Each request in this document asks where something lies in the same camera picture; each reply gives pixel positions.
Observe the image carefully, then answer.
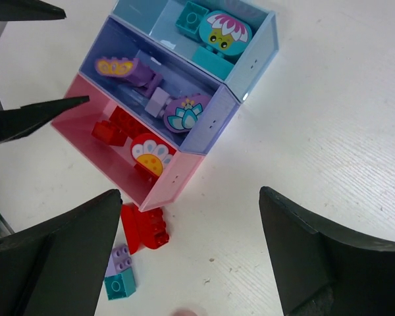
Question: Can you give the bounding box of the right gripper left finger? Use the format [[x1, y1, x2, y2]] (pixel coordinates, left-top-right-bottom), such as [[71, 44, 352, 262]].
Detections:
[[0, 189, 122, 315]]

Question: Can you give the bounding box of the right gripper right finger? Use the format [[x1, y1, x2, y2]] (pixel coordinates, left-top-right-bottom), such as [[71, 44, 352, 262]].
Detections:
[[259, 187, 395, 315]]

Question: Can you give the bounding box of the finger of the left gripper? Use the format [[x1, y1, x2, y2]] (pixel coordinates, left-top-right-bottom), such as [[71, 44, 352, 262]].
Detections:
[[0, 0, 66, 22], [0, 95, 90, 144]]

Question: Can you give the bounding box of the red slope lego brick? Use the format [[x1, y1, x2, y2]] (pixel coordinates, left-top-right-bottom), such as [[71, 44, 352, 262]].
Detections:
[[109, 107, 150, 139]]

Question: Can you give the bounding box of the purple butterfly lego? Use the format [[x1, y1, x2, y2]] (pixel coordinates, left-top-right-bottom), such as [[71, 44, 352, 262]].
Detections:
[[95, 57, 155, 87]]

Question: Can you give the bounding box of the red flower round lego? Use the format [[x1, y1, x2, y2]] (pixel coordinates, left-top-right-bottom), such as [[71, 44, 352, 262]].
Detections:
[[130, 133, 176, 179]]

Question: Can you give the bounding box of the purple lego brick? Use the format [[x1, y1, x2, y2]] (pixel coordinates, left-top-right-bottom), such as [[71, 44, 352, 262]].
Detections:
[[142, 73, 163, 98]]

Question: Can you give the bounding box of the purple lotus lego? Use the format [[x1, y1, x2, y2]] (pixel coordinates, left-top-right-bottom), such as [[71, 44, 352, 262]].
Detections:
[[163, 94, 211, 134]]

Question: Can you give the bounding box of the teal flower face lego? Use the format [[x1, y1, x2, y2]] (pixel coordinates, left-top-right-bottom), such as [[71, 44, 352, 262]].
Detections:
[[192, 11, 253, 80]]

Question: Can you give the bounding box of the tiny red lego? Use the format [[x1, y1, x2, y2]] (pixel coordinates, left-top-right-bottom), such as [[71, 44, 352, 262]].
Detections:
[[92, 120, 128, 147]]

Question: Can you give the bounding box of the small lavender lego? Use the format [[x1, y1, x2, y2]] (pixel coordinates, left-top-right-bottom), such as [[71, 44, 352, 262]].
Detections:
[[145, 87, 172, 118]]

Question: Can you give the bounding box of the flat lavender lego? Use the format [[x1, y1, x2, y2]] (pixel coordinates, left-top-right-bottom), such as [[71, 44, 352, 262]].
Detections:
[[105, 244, 132, 277]]

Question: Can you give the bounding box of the small teal square lego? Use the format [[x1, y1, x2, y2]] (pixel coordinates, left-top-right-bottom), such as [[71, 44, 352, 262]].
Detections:
[[104, 268, 136, 300]]

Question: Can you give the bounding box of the large red lego piece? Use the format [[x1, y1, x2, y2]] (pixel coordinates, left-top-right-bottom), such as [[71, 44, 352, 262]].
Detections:
[[120, 203, 170, 255]]

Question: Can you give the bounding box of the purple container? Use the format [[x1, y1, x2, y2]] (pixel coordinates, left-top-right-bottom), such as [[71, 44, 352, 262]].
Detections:
[[80, 16, 240, 155]]

